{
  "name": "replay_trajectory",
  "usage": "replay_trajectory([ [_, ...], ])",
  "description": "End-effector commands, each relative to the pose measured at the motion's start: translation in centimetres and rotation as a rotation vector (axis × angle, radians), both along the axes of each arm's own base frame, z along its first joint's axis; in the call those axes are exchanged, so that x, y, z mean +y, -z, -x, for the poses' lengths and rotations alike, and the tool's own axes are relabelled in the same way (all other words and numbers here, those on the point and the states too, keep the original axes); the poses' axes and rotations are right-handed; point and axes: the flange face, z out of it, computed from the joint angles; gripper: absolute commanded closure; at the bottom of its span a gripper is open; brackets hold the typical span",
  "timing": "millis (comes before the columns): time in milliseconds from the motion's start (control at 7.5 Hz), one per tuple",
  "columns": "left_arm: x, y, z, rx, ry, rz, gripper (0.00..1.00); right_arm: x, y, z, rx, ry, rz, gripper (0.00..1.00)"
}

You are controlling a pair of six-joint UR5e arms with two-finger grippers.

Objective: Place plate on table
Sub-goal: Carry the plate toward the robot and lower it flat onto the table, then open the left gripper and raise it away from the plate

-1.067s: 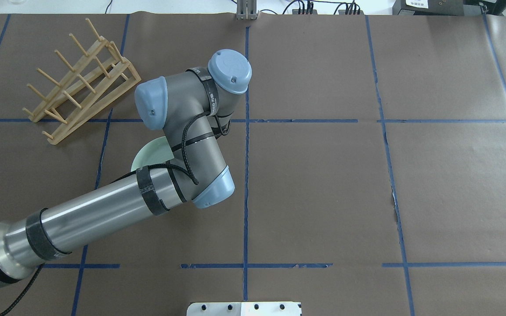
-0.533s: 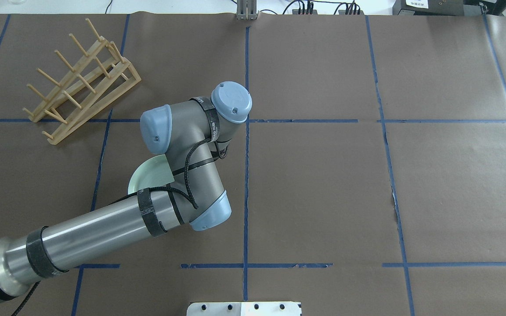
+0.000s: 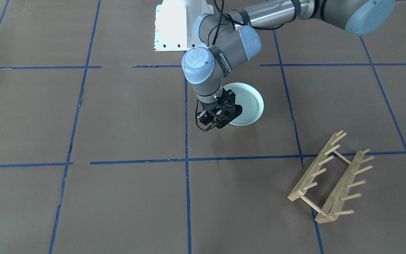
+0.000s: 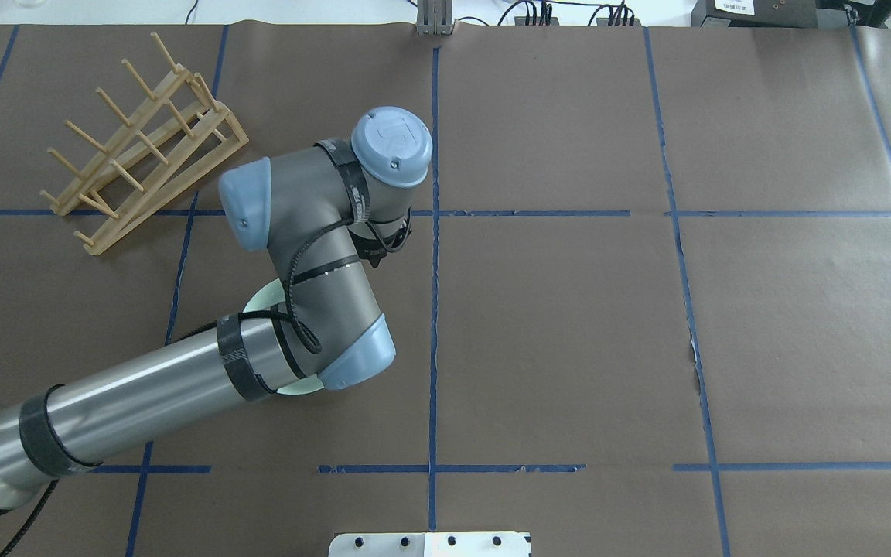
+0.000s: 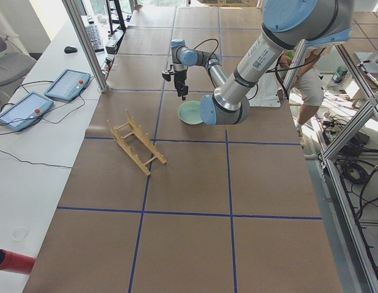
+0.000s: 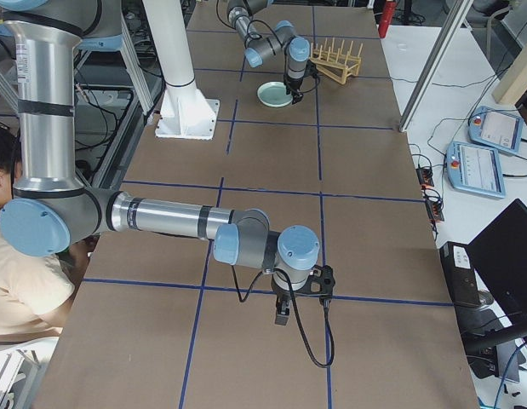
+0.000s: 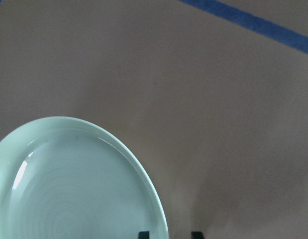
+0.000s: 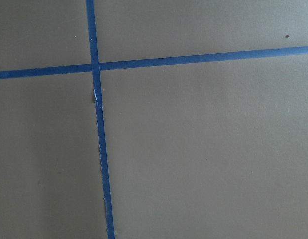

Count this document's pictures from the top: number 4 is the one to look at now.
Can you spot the wooden dish rack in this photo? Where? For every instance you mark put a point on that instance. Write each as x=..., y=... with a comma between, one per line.
x=177, y=135

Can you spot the aluminium frame post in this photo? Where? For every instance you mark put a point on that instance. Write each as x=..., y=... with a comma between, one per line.
x=434, y=17

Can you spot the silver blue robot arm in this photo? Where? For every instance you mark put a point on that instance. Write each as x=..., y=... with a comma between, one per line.
x=320, y=213

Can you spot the pale green plate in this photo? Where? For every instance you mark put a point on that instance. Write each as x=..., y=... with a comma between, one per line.
x=271, y=295

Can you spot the white pedestal column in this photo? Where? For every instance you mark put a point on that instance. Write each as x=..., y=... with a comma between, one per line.
x=462, y=543

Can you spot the black desktop box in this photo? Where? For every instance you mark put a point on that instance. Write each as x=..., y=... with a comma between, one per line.
x=754, y=14

